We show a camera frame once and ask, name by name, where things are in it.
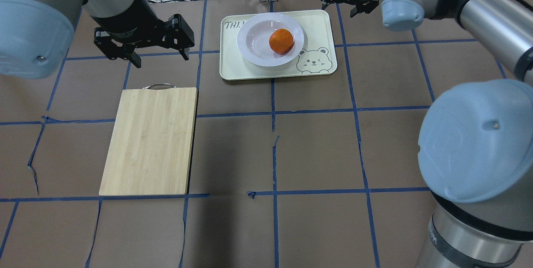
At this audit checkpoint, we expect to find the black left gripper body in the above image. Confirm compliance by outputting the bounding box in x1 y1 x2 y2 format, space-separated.
90 0 164 48

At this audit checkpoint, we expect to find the orange fruit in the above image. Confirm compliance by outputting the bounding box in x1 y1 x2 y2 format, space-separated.
269 28 294 55

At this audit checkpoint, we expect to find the white round plate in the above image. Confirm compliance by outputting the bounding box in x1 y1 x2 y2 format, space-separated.
237 13 305 67

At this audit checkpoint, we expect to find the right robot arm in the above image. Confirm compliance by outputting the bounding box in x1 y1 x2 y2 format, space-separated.
339 0 532 268

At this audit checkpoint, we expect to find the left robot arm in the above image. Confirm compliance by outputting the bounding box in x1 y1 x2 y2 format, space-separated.
0 0 194 79

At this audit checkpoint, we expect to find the cream bear tray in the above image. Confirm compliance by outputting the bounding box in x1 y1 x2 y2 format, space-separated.
219 10 338 81

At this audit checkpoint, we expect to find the bamboo cutting board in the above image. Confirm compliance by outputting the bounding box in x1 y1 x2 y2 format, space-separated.
99 86 198 197

